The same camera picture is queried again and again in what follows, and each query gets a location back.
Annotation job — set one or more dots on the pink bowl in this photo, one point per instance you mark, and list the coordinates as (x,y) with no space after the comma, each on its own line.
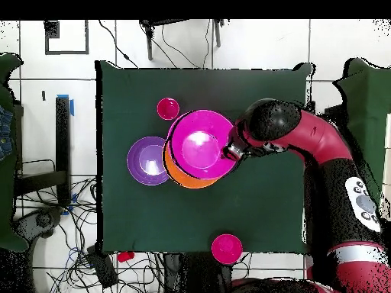
(198,146)

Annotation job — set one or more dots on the orange bowl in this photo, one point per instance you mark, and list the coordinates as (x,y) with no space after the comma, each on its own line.
(183,180)

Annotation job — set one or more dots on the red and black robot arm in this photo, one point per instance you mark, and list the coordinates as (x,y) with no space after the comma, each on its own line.
(320,143)

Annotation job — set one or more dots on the red cup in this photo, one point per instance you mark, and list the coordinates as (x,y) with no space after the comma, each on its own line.
(168,109)

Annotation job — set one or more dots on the purple bowl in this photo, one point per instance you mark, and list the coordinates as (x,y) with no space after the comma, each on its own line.
(143,161)

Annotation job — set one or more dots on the red bowl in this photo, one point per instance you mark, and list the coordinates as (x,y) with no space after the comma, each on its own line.
(226,248)

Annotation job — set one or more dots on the dark green tablecloth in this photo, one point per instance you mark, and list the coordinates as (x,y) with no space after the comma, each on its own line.
(152,213)

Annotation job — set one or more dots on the green cloth covered table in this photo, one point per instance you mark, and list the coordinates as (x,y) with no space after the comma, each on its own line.
(6,198)
(366,106)

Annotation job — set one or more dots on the small red object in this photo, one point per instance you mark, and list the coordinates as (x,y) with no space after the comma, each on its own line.
(125,257)

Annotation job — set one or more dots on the blue tape strip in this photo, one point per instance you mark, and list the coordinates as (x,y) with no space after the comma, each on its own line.
(71,108)

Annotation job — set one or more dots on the black power strip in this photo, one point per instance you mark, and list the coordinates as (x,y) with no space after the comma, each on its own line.
(104,271)

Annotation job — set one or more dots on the small black tape strip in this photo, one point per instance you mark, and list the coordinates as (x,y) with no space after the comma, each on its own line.
(43,95)

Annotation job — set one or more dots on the black chair base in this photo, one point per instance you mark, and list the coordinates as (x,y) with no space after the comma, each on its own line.
(42,219)

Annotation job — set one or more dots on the person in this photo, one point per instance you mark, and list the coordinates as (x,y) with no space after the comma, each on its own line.
(5,131)

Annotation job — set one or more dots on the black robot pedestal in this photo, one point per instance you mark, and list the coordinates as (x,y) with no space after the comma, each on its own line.
(198,274)

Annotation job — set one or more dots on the black table frame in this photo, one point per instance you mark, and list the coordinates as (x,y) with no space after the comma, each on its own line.
(62,137)

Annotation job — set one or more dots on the black square frame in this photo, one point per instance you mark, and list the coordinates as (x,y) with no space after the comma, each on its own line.
(52,29)

